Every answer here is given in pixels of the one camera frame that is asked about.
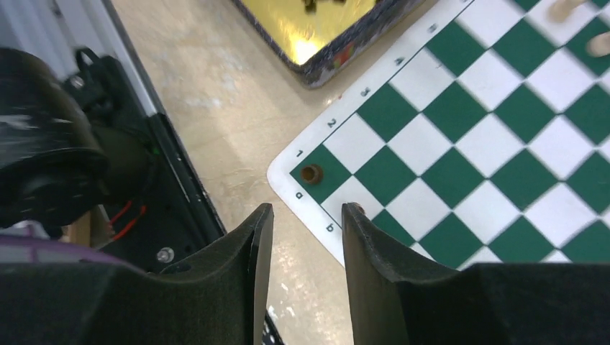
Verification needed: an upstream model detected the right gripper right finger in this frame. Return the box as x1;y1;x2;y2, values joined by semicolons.
342;203;609;344

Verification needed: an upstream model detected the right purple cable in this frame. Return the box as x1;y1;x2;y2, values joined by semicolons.
0;233;125;266

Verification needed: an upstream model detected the green white chess board mat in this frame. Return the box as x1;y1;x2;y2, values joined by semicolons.
267;1;609;268

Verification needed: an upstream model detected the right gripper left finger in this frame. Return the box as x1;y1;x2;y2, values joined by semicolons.
1;203;273;344

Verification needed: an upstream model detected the white chess pieces row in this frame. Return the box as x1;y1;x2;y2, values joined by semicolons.
547;0;610;59

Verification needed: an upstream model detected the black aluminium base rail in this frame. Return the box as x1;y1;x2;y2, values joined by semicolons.
1;1;224;273

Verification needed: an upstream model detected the left gold tin tray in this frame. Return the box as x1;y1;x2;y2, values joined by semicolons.
234;0;435;88

